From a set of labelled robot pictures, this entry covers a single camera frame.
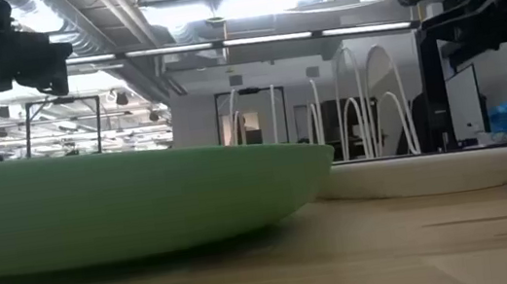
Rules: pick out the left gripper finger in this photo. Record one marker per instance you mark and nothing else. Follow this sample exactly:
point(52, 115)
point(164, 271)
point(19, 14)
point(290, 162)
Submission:
point(51, 60)

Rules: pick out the green plate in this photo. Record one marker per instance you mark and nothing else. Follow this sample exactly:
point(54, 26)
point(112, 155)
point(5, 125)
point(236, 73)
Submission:
point(119, 204)

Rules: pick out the white board panel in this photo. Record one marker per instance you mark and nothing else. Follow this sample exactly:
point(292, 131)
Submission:
point(464, 104)

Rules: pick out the white plate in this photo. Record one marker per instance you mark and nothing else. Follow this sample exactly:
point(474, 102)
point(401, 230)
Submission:
point(434, 172)

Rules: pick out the LED light strip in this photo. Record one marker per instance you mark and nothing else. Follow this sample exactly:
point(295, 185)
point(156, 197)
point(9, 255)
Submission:
point(269, 39)

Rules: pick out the black door frame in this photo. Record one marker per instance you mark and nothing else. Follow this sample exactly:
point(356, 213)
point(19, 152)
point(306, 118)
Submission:
point(218, 117)

